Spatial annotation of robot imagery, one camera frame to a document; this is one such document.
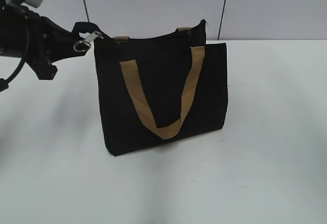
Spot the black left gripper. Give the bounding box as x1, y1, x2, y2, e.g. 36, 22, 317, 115
1, 6, 107, 80

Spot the silver zipper pull with ring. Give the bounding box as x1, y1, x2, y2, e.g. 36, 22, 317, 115
73, 31, 103, 53

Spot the black bag with tan handles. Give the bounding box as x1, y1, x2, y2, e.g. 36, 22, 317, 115
94, 20, 228, 156

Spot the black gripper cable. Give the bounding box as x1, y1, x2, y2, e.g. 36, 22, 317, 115
0, 29, 34, 93

